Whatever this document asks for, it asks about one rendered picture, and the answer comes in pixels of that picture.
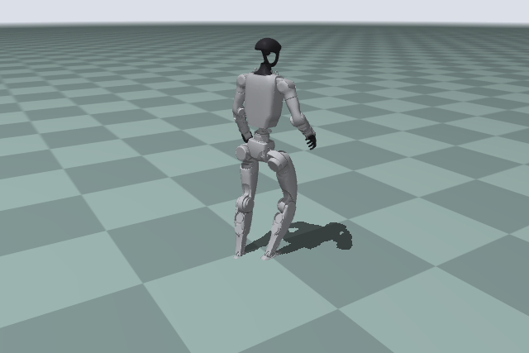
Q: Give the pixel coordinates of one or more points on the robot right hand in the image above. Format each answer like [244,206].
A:
[312,139]

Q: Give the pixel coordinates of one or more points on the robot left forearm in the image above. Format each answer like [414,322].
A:
[243,126]

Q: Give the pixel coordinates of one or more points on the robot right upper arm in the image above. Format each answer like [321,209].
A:
[288,89]

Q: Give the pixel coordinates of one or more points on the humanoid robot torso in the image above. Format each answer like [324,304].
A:
[263,107]

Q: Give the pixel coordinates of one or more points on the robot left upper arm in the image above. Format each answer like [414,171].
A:
[237,108]

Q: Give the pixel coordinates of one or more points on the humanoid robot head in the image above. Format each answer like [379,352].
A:
[267,45]

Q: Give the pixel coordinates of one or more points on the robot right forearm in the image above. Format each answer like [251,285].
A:
[306,129]

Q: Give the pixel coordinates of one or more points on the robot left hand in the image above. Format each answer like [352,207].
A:
[246,141]

